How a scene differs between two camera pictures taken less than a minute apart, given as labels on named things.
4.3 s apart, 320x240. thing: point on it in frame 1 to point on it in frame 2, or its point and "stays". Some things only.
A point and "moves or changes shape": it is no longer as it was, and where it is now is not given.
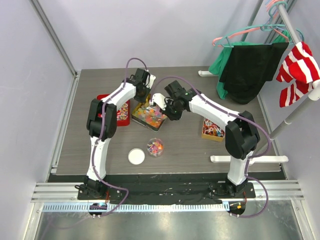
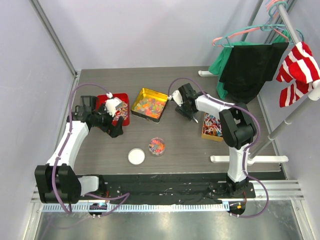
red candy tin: (123, 113) stays
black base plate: (165, 188) stays
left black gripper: (143, 99) to (117, 130)
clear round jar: (155, 147) stays
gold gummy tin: (149, 116) moves or changes shape
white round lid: (136, 156) stays
